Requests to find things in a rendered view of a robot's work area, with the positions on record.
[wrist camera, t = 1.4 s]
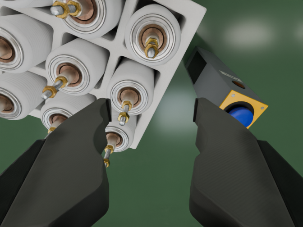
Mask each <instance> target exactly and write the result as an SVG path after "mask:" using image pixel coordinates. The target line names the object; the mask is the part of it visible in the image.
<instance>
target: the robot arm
mask: <svg viewBox="0 0 303 227"><path fill-rule="evenodd" d="M111 121H112V113H111V100H110V99H109V98H99V99H97V100H96V101H94V102H92V103H91V104H89V105H88V106H86V107H85V108H83V109H82V110H80V111H78V112H77V113H75V114H74V115H72V116H71V117H69V118H68V119H66V120H65V121H64V122H62V123H61V124H60V125H59V126H58V127H57V128H56V129H55V130H53V131H52V132H51V133H50V134H49V135H48V137H47V138H46V139H39V140H36V141H35V142H34V143H33V144H32V145H31V146H30V147H29V148H28V149H27V150H25V151H24V152H23V153H22V154H21V155H20V156H19V157H18V158H17V159H16V160H15V161H14V162H13V163H12V164H11V165H9V166H8V167H7V168H6V169H5V170H4V171H3V172H2V173H1V174H0V227H91V226H92V225H93V224H95V223H96V222H97V221H98V220H99V219H100V218H102V217H103V216H104V215H105V214H106V212H107V211H108V208H109V182H108V178H107V174H106V168H105V164H104V159H103V157H102V156H101V154H102V152H103V150H104V149H105V148H106V146H107V144H108V142H107V137H106V131H105V128H106V127H107V125H108V124H109V122H111ZM193 122H195V123H196V125H197V126H198V128H197V137H196V143H195V145H196V147H197V148H198V150H199V152H200V154H199V155H198V156H197V157H196V158H195V161H194V167H193V174H192V180H191V186H190V197H189V211H190V213H191V215H192V216H193V217H194V218H195V219H196V220H197V221H198V222H199V223H200V224H201V225H203V226H204V227H303V178H302V176H301V175H300V174H299V173H298V172H297V171H296V170H295V169H294V168H293V167H292V166H291V165H290V164H289V163H288V162H287V161H286V160H285V159H284V158H283V157H282V156H281V155H280V154H279V153H278V152H277V151H276V150H275V149H274V148H273V147H272V146H271V145H270V144H269V143H268V142H267V141H262V140H258V139H257V138H256V137H255V136H254V135H253V134H252V133H251V132H250V131H249V130H248V129H247V128H246V127H245V126H244V125H243V124H242V123H241V122H240V121H238V120H237V119H236V118H234V117H233V116H231V115H230V114H229V113H227V112H226V111H224V110H223V109H221V108H219V107H218V106H216V105H215V104H213V103H212V102H210V101H209V100H207V99H206V98H203V97H201V98H196V99H195V104H194V113H193Z"/></svg>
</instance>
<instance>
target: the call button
mask: <svg viewBox="0 0 303 227"><path fill-rule="evenodd" d="M229 114H230V115H231V116H233V117H234V118H236V119H237V120H238V121H240V122H241V123H242V124H243V125H244V126H245V127H248V126H249V125H250V124H251V123H252V121H253V114H252V112H251V111H250V110H249V109H247V108H244V107H238V108H234V109H232V110H231V111H230V112H229Z"/></svg>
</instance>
